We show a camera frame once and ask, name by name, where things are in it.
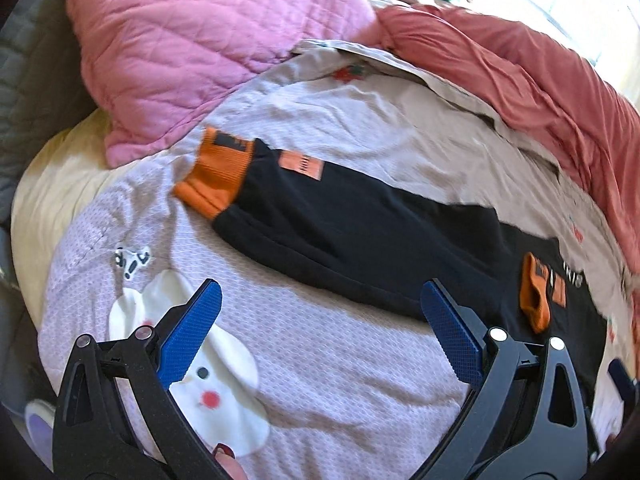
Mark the beige strawberry bear bedsheet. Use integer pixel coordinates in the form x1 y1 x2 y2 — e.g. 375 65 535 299
39 41 639 479

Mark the grey quilted headboard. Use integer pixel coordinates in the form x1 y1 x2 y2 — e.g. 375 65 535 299
1 0 96 222

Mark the pink quilted pillow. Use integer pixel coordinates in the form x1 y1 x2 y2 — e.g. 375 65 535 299
65 0 381 168

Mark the cream yellow pillow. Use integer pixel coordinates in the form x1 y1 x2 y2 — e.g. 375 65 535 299
11 110 134 327

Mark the terracotta red blanket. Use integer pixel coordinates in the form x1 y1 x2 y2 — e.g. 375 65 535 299
378 6 639 272

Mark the black sweater with orange cuffs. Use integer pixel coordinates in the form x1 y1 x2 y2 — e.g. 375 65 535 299
174 129 606 401

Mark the left hand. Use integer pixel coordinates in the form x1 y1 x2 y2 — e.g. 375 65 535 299
213 443 247 480

